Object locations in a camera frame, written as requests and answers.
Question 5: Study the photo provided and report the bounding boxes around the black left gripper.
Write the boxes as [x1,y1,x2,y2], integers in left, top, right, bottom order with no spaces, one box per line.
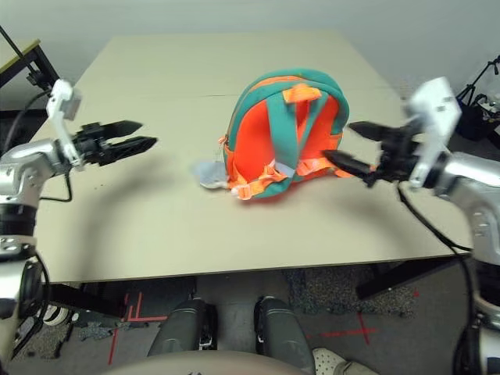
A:
[73,120,159,169]

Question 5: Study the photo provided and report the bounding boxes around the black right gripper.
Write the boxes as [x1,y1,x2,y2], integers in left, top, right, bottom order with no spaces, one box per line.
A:
[323,121,425,189]

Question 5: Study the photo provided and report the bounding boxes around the orange and teal backpack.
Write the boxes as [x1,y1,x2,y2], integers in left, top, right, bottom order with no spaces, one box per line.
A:
[218,68,350,202]

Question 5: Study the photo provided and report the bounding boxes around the grey plush shark toy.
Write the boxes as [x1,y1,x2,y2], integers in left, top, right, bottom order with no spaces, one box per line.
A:
[191,160,230,191]

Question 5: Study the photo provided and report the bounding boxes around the black tripod stand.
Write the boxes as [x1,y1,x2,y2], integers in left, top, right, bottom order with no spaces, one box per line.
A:
[455,56,500,141]

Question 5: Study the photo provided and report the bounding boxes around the black table support bar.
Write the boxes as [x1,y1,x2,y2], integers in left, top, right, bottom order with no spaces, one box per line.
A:
[357,255,470,302]

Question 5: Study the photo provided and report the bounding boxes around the thin black pole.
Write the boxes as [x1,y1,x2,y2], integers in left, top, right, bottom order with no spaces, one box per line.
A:
[0,25,44,85]

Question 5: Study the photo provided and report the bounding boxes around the red floor tape lines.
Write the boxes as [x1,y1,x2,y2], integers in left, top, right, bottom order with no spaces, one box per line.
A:
[107,295,168,365]

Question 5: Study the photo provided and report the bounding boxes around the red floor tape cross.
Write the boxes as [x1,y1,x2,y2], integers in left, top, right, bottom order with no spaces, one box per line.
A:
[308,312,378,347]

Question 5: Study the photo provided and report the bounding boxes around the white black striped sneaker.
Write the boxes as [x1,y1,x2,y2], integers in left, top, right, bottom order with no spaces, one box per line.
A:
[41,304,79,327]

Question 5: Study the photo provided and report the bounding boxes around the dark grey left robot leg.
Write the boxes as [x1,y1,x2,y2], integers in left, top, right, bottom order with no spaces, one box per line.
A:
[148,298,218,359]

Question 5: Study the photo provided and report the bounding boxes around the dark grey robot leg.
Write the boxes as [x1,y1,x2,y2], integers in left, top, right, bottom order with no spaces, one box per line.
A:
[148,298,218,359]
[253,295,316,368]

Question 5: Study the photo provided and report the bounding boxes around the dark grey right robot leg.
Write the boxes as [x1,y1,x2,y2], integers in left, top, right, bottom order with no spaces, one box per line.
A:
[253,295,316,368]

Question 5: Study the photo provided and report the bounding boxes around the white perforated shoe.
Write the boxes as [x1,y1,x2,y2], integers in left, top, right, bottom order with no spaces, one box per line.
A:
[312,347,377,375]

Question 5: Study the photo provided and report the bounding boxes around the beige robot torso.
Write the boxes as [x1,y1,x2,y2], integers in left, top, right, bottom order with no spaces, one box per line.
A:
[107,349,313,375]

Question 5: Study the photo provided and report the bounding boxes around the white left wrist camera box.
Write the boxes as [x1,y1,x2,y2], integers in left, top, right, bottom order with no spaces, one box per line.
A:
[45,79,85,173]

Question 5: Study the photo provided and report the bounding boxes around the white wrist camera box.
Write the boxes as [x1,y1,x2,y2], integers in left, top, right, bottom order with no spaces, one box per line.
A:
[402,77,463,188]
[45,79,85,173]

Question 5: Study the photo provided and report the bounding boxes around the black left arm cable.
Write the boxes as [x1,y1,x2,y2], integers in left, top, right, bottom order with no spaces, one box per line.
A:
[7,91,74,352]

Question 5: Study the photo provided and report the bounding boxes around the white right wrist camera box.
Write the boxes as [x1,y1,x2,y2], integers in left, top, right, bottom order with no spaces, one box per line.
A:
[402,77,463,188]

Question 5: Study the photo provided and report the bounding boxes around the side table with black frame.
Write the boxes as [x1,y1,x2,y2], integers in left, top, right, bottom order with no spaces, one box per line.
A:
[0,37,62,103]

